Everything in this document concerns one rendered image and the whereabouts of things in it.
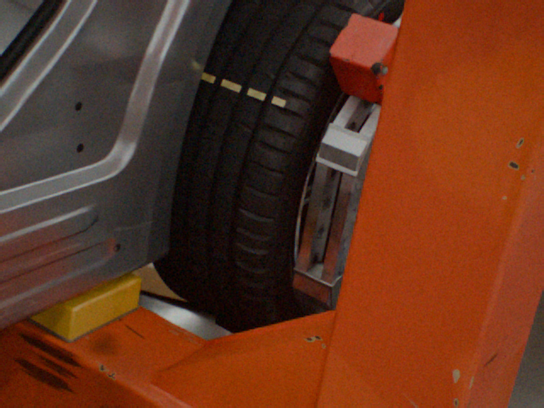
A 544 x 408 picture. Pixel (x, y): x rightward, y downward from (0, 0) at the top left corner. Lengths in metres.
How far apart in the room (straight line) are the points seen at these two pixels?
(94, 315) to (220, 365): 0.23
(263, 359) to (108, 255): 0.28
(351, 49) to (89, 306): 0.47
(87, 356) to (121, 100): 0.33
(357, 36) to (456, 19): 0.41
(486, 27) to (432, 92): 0.08
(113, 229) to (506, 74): 0.60
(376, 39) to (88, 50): 0.36
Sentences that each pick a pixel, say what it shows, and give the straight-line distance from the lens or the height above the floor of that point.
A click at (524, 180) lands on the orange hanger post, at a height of 1.11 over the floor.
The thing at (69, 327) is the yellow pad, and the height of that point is 0.70.
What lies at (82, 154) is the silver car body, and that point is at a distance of 1.29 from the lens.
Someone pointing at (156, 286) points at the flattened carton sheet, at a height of 0.01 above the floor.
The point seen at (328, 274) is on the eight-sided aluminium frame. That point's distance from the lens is 1.43.
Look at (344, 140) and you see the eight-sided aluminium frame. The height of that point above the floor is 0.97.
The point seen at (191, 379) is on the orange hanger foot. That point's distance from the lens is 1.28.
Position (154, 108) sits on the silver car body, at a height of 0.99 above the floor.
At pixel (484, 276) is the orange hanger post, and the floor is 1.01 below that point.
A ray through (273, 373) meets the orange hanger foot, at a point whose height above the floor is 0.78.
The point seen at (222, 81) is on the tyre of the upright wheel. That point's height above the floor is 1.00.
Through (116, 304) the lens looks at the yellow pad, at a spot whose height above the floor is 0.71.
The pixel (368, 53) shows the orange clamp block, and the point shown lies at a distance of 1.33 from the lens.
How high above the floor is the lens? 1.42
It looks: 23 degrees down
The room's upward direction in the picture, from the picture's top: 11 degrees clockwise
